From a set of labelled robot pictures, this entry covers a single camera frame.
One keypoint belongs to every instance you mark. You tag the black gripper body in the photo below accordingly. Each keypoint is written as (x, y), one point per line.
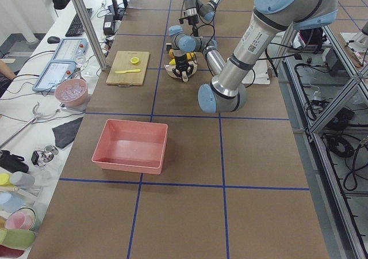
(194, 21)
(181, 61)

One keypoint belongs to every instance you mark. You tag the yellow toy corn cob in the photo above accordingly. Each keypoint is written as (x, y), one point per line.
(189, 57)

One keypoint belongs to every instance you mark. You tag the beige plastic dustpan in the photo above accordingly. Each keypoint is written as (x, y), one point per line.
(182, 72)

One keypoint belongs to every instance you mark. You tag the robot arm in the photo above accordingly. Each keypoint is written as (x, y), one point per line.
(226, 92)
(195, 10)

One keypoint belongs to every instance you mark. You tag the pink plastic bin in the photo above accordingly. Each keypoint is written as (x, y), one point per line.
(131, 146)

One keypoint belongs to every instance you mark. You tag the yellow toy lemon slice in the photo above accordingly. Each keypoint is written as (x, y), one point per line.
(135, 60)

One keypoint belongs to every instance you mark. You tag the yellow plastic knife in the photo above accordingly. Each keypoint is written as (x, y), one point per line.
(128, 71)

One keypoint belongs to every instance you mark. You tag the wooden cutting board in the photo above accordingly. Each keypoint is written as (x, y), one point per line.
(122, 62)

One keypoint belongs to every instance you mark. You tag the teach pendant tablet far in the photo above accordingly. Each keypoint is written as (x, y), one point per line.
(70, 48)

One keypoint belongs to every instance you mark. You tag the teach pendant tablet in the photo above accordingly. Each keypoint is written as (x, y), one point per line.
(70, 48)
(53, 75)

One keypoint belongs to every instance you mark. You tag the black keyboard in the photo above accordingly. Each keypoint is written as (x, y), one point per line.
(75, 28)

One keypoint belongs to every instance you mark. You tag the pink bowl with ice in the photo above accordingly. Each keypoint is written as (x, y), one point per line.
(72, 92)

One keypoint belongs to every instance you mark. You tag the teach pendant tablet near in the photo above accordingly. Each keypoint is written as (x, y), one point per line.
(53, 75)

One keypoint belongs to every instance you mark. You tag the black computer mouse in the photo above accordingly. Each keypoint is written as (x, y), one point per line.
(53, 40)

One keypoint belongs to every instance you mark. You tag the dark grey cloth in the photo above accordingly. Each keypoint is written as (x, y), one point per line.
(65, 134)

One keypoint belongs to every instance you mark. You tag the metal reacher grabber tool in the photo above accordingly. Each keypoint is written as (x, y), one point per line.
(37, 115)

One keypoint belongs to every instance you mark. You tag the pink cup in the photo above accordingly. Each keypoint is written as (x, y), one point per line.
(24, 218)

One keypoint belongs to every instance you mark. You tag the green cup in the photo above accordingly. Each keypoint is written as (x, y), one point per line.
(17, 238)

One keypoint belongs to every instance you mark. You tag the aluminium frame post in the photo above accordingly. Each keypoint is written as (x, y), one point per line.
(81, 11)

